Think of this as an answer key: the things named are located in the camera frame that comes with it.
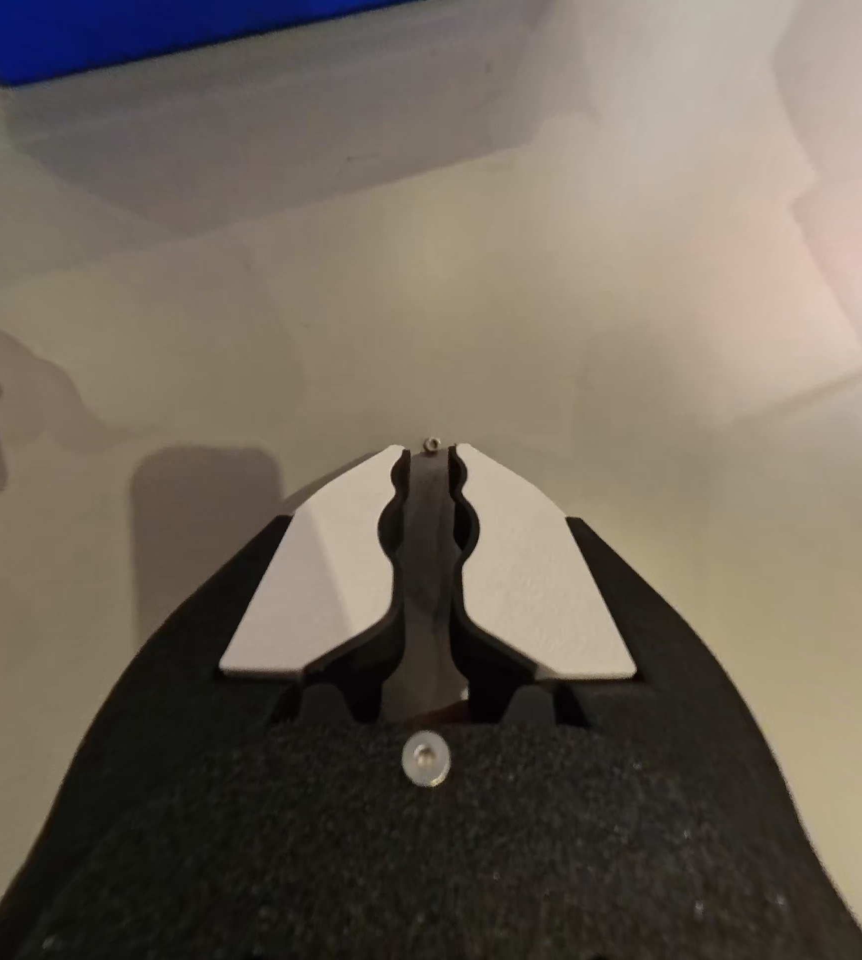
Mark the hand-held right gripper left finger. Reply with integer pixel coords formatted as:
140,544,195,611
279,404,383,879
218,444,411,681

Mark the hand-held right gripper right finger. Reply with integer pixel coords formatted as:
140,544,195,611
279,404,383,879
449,442,639,682

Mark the blue divided bin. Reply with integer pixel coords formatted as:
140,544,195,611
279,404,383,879
0,0,477,87

